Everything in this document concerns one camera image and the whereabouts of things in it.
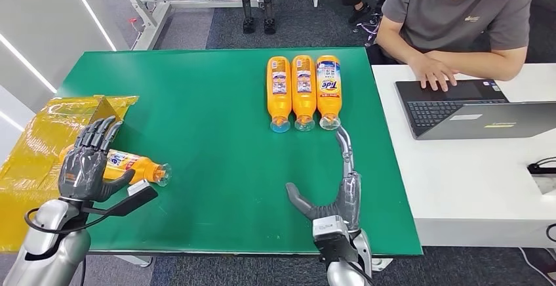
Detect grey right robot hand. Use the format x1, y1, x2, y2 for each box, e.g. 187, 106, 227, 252
285, 126, 362, 233

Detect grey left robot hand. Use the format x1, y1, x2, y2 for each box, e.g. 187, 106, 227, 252
57, 115, 136, 203

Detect orange detergent bottle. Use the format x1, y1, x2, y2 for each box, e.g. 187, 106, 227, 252
290, 54, 318, 133
266, 56, 292, 134
60, 144, 172, 188

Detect orange detergent bottle Tide label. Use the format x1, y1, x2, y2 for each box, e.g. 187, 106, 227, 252
315, 54, 343, 131

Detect yellow film wrapped cardboard box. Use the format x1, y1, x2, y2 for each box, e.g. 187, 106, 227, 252
0, 95, 140, 253

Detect white desk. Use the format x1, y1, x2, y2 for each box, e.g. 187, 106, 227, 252
372, 63, 556, 249

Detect dark grey laptop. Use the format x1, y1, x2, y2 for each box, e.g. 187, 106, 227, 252
394, 79, 556, 140

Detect green table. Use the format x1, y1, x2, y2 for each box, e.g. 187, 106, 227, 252
55, 47, 423, 256

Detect black office chair base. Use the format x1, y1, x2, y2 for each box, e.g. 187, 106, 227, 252
352, 8, 382, 47

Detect white power socket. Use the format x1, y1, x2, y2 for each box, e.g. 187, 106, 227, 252
532, 174, 556, 195

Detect person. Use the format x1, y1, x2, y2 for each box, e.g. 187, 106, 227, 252
375, 0, 537, 92

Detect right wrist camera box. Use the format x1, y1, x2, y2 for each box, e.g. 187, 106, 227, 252
311, 215, 361, 263

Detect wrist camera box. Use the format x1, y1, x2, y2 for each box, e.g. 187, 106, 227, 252
82, 179, 159, 219
311, 215, 361, 263

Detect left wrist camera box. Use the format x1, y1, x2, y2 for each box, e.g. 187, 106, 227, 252
82, 179, 159, 219

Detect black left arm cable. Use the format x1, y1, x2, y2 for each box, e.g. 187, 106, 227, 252
24, 205, 115, 235

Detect white metal stand frame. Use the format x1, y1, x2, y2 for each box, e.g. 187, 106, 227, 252
89, 0, 266, 51

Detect black plug with cable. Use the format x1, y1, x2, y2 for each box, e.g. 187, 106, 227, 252
526, 157, 556, 175

